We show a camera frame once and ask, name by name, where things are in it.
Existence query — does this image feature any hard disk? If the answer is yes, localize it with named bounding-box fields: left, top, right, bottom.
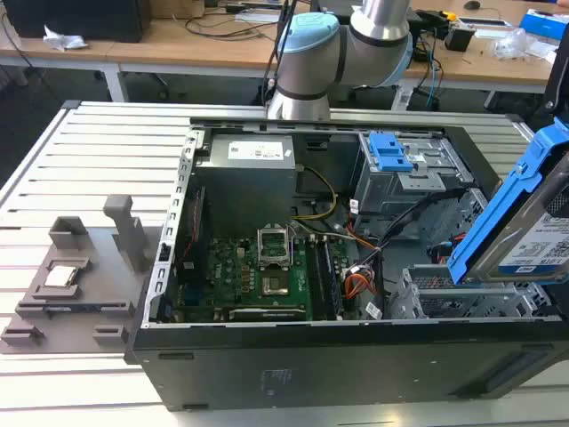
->
left=446, top=116, right=569, bottom=286

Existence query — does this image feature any grey metal disk bay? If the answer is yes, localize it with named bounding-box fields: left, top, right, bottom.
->
left=386, top=264, right=552, bottom=319

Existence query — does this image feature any clear plastic bag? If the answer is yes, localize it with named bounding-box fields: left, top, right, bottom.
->
left=491, top=27, right=541, bottom=61

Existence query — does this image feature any blue cardboard box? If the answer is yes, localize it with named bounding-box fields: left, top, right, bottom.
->
left=519, top=8, right=569, bottom=45

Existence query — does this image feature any small black device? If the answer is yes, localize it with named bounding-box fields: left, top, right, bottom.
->
left=445, top=24, right=477, bottom=52

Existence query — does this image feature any blue plastic latch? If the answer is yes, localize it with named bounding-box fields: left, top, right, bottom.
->
left=368, top=132, right=415, bottom=173

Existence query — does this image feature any grey metal drive cage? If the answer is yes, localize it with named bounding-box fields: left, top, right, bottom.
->
left=357, top=132, right=472, bottom=232

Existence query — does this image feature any black RAM stick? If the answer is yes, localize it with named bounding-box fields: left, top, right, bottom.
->
left=323, top=238, right=344, bottom=318

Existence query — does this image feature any grey power supply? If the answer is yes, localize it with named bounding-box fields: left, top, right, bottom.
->
left=195, top=133, right=298, bottom=228

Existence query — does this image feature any metal socket cover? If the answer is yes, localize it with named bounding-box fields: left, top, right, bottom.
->
left=256, top=225, right=293, bottom=270

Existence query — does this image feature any CPU socket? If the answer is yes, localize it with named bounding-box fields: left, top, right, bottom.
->
left=260, top=273, right=291, bottom=298

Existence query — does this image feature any black graphics card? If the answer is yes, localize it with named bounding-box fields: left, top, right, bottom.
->
left=228, top=306, right=308, bottom=322

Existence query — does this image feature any black PC case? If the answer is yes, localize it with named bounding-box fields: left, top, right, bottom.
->
left=124, top=116, right=569, bottom=413

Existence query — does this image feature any green motherboard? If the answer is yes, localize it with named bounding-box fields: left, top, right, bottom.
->
left=175, top=235, right=357, bottom=322

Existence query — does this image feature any wooden desk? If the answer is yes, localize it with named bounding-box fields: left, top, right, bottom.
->
left=0, top=0, right=569, bottom=104

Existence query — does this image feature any large black box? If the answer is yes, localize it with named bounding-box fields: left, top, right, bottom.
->
left=2, top=0, right=152, bottom=44

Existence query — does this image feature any crumpled white paper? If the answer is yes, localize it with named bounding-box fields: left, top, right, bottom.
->
left=43, top=25, right=89, bottom=50

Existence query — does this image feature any grey parts rack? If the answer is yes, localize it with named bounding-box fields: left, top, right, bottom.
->
left=0, top=194, right=155, bottom=355

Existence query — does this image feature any silver CPU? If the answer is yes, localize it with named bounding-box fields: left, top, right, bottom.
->
left=43, top=265, right=78, bottom=288

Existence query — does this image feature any blue disk wire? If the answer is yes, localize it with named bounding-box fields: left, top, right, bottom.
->
left=427, top=239, right=468, bottom=264

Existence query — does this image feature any black cable bundle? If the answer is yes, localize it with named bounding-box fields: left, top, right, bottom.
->
left=372, top=189, right=468, bottom=308

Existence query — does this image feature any yellow and black wire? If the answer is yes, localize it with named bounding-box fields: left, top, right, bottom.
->
left=291, top=165, right=338, bottom=222

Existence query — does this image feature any orange wire bundle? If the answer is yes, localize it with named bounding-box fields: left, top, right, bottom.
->
left=341, top=269, right=379, bottom=300

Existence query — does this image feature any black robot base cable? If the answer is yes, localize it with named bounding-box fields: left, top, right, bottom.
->
left=260, top=0, right=300, bottom=108

